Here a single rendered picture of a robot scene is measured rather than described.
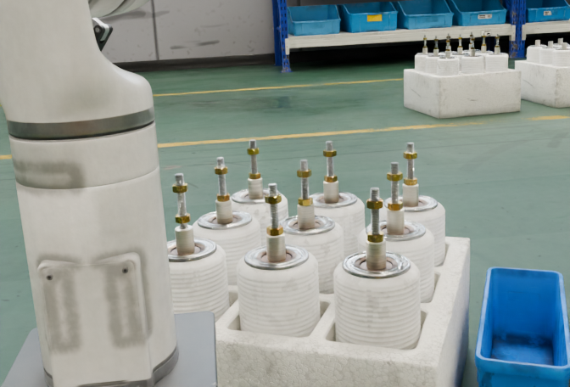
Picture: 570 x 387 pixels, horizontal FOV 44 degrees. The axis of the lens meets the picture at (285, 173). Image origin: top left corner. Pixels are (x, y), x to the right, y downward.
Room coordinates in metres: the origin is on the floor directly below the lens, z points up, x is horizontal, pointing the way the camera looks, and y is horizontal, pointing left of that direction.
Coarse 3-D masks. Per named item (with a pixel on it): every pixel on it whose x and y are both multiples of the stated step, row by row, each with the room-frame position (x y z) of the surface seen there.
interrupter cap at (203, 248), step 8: (200, 240) 0.84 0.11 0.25; (208, 240) 0.83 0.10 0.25; (168, 248) 0.82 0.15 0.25; (200, 248) 0.81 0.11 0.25; (208, 248) 0.81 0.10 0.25; (216, 248) 0.81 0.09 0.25; (168, 256) 0.79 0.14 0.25; (176, 256) 0.78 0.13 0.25; (184, 256) 0.78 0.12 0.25; (192, 256) 0.78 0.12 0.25; (200, 256) 0.78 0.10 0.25
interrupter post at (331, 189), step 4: (324, 184) 0.99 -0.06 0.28; (328, 184) 0.98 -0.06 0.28; (332, 184) 0.98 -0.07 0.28; (336, 184) 0.98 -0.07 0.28; (324, 188) 0.99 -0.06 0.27; (328, 188) 0.98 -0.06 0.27; (332, 188) 0.98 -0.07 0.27; (336, 188) 0.98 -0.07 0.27; (324, 192) 0.99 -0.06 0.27; (328, 192) 0.98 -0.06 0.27; (332, 192) 0.98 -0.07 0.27; (336, 192) 0.98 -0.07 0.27; (324, 196) 0.99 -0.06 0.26; (328, 196) 0.98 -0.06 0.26; (332, 196) 0.98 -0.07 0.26; (336, 196) 0.98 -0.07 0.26; (324, 200) 0.99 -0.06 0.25; (328, 200) 0.98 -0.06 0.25; (332, 200) 0.98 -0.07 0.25; (336, 200) 0.98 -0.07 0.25
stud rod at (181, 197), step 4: (176, 176) 0.81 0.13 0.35; (180, 176) 0.80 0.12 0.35; (176, 180) 0.80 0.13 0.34; (180, 180) 0.80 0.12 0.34; (176, 184) 0.81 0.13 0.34; (180, 184) 0.80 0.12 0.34; (180, 196) 0.81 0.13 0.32; (184, 196) 0.81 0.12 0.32; (180, 200) 0.80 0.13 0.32; (184, 200) 0.81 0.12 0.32; (180, 204) 0.80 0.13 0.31; (184, 204) 0.81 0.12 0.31; (180, 208) 0.80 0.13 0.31; (184, 208) 0.81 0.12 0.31; (180, 212) 0.81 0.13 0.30; (184, 212) 0.81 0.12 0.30; (180, 224) 0.81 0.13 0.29; (184, 224) 0.80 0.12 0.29; (180, 228) 0.81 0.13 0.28; (184, 228) 0.81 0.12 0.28
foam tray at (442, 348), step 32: (448, 256) 0.92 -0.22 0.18; (448, 288) 0.82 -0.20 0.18; (224, 320) 0.76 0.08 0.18; (320, 320) 0.75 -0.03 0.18; (448, 320) 0.73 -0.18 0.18; (224, 352) 0.71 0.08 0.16; (256, 352) 0.70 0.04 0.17; (288, 352) 0.68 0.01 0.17; (320, 352) 0.67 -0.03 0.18; (352, 352) 0.67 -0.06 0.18; (384, 352) 0.66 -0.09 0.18; (416, 352) 0.66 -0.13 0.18; (448, 352) 0.72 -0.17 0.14; (224, 384) 0.71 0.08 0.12; (256, 384) 0.70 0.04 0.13; (288, 384) 0.68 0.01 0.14; (320, 384) 0.67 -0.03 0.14; (352, 384) 0.66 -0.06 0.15; (384, 384) 0.65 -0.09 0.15; (416, 384) 0.64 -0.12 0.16; (448, 384) 0.72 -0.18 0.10
